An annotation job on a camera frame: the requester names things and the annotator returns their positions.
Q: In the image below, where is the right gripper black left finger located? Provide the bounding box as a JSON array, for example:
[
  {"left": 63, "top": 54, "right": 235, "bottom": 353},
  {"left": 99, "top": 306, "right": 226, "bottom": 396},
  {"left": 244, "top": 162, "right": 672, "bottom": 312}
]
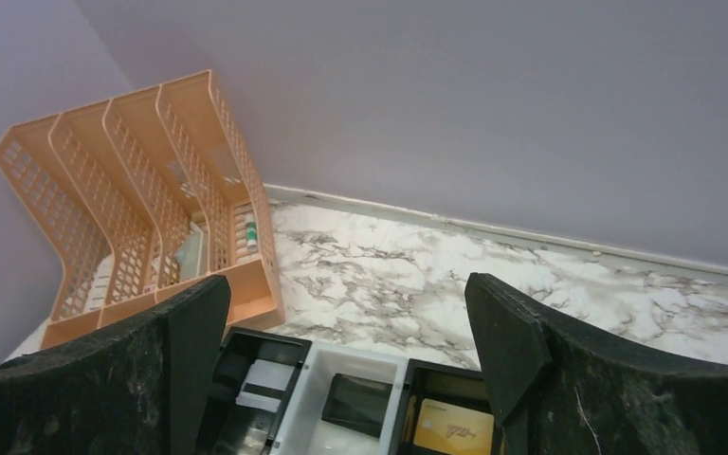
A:
[{"left": 0, "top": 276, "right": 231, "bottom": 454}]

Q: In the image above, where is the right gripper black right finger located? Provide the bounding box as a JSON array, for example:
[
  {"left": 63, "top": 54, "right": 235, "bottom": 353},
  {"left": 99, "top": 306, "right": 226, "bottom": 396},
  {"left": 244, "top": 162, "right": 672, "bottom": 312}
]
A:
[{"left": 464, "top": 273, "right": 728, "bottom": 454}]

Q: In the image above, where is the silver grey credit card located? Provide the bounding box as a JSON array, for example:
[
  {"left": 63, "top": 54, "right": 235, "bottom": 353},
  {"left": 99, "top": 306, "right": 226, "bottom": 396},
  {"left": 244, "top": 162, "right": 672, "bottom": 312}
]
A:
[{"left": 235, "top": 359, "right": 295, "bottom": 413}]

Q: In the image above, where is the black right card bin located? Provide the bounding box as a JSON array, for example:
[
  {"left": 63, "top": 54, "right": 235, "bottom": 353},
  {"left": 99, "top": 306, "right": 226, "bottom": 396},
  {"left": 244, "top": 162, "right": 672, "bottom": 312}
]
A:
[{"left": 389, "top": 359, "right": 505, "bottom": 455}]

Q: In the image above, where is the black card bin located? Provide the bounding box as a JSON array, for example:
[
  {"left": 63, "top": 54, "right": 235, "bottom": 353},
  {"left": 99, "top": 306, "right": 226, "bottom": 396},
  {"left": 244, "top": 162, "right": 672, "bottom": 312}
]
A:
[
  {"left": 194, "top": 327, "right": 312, "bottom": 455},
  {"left": 389, "top": 359, "right": 505, "bottom": 455}
]

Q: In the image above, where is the black left card bin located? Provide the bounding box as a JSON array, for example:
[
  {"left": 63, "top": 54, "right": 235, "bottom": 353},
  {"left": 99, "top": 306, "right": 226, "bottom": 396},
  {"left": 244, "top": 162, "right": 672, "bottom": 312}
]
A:
[{"left": 194, "top": 327, "right": 312, "bottom": 455}]

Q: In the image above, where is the gold credit card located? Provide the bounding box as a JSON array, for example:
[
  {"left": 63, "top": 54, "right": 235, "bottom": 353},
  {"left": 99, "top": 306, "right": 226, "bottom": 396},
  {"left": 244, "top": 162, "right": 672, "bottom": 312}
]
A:
[{"left": 412, "top": 398, "right": 494, "bottom": 455}]

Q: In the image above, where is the dark card in holder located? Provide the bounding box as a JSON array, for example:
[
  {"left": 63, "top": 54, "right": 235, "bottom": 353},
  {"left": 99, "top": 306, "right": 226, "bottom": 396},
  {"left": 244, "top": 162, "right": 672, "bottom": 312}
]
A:
[{"left": 321, "top": 373, "right": 392, "bottom": 438}]

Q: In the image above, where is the white middle card bin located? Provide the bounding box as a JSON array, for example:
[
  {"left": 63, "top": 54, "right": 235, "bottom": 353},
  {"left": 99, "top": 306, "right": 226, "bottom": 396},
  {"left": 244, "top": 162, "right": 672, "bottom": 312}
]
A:
[{"left": 270, "top": 342, "right": 408, "bottom": 454}]

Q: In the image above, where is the grey flat eraser block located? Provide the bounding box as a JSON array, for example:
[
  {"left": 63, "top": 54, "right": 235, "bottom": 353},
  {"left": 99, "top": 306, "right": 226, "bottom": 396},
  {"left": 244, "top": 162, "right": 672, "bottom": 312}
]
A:
[{"left": 175, "top": 222, "right": 209, "bottom": 282}]

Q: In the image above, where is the green white battery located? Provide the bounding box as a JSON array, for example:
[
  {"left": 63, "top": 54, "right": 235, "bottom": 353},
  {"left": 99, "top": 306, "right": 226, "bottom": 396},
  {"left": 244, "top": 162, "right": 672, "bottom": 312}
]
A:
[{"left": 245, "top": 212, "right": 259, "bottom": 253}]

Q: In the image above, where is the peach plastic file organizer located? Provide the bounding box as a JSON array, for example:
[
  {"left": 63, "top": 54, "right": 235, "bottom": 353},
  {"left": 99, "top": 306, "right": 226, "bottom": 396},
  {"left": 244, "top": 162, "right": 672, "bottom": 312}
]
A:
[{"left": 0, "top": 70, "right": 285, "bottom": 349}]

